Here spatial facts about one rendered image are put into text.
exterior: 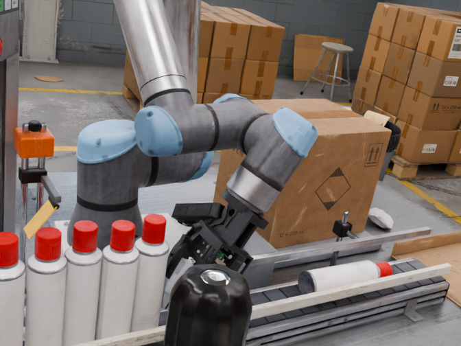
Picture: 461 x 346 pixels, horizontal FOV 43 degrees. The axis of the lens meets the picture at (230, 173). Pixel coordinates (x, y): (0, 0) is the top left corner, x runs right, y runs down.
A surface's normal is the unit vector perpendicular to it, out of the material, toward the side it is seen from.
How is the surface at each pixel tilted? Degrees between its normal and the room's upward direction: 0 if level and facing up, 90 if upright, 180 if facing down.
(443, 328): 0
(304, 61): 70
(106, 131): 10
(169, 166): 87
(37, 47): 90
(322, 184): 90
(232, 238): 60
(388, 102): 93
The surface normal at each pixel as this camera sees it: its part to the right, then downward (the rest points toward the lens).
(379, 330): 0.16, -0.91
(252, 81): 0.36, 0.41
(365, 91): -0.90, 0.07
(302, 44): 0.38, 0.08
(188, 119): 0.51, -0.29
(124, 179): 0.59, 0.35
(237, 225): -0.66, -0.40
